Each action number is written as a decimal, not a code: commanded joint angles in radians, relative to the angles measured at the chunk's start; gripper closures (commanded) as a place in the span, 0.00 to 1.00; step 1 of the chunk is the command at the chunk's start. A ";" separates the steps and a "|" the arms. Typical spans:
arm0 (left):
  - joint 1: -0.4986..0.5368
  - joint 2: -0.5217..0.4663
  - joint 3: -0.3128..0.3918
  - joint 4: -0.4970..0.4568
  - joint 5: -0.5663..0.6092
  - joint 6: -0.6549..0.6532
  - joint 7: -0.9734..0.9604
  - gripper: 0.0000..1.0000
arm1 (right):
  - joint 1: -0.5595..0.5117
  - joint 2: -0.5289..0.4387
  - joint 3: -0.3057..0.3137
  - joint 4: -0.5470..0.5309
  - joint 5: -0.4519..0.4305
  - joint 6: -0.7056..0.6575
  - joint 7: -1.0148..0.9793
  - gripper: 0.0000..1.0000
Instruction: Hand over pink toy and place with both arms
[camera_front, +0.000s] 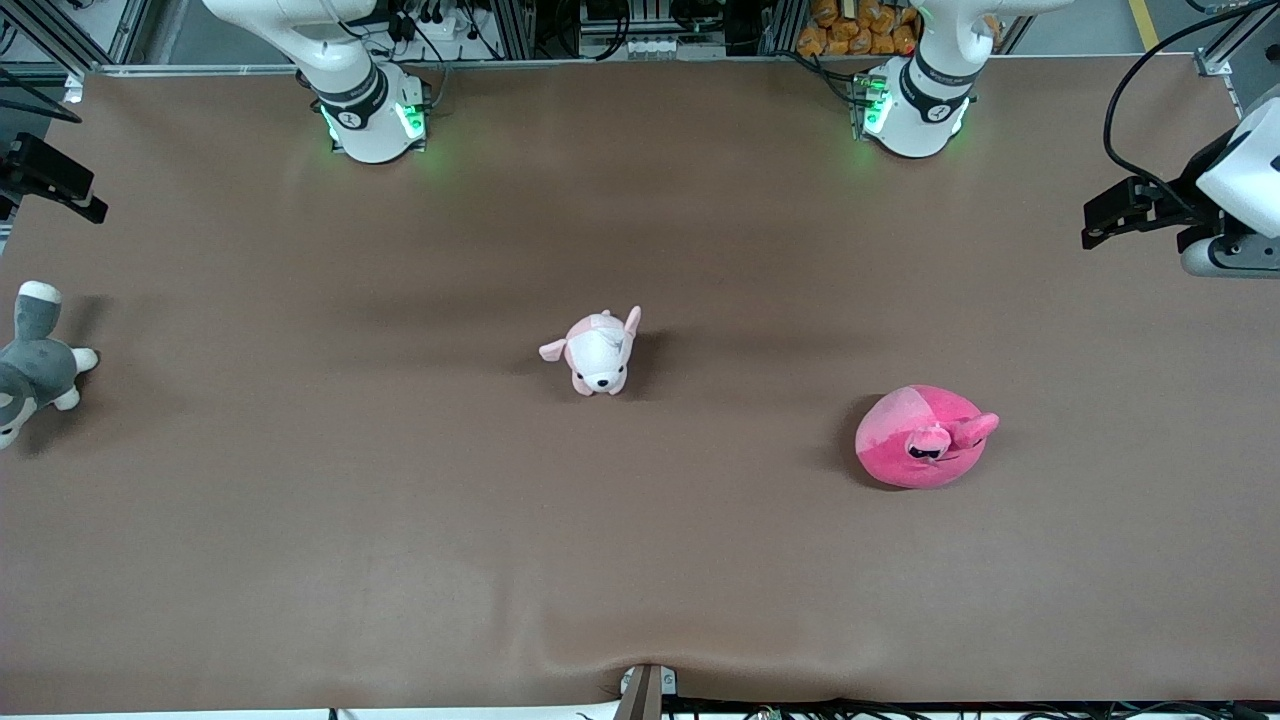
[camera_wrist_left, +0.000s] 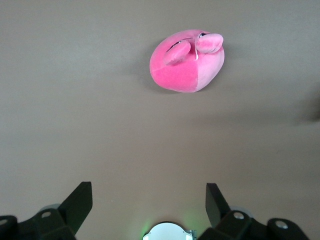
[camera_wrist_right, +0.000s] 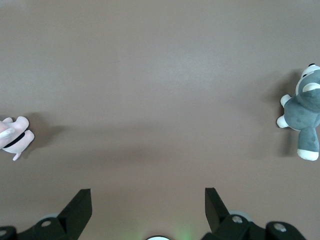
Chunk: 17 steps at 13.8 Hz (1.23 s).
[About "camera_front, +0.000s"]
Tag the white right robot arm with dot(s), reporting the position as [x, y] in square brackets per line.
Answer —
[365, 120]

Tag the grey and white husky plush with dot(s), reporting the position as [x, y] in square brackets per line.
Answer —
[35, 365]

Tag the aluminium frame profile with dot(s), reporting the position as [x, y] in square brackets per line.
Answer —
[1225, 70]

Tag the aluminium table edge rail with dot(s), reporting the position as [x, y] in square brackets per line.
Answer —
[550, 66]

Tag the round pink plush toy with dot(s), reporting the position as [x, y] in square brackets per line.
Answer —
[900, 440]

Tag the brown table cover mat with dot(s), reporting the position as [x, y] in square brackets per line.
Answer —
[640, 560]

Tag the pink and white dog plush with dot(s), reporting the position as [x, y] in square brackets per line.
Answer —
[598, 358]

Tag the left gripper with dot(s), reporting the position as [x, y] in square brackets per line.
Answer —
[1188, 186]

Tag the silver camera mount bracket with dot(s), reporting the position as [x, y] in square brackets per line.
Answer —
[645, 690]

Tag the pile of orange items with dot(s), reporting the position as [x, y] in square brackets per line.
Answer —
[860, 28]

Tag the white power strip with plugs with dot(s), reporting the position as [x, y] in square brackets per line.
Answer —
[435, 25]

